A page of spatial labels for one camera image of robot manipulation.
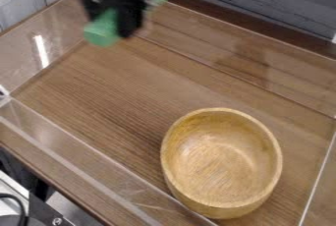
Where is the brown wooden bowl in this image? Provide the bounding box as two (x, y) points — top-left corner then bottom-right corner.
(160, 108), (284, 219)

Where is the green rectangular block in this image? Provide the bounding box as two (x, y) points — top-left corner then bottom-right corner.
(82, 0), (168, 46)

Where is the black cable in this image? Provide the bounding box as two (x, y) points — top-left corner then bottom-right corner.
(0, 193), (29, 226)

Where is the black table frame bracket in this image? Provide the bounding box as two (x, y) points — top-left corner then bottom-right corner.
(0, 149), (74, 226)

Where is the clear acrylic tray wall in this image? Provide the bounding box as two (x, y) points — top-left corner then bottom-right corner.
(0, 0), (336, 226)

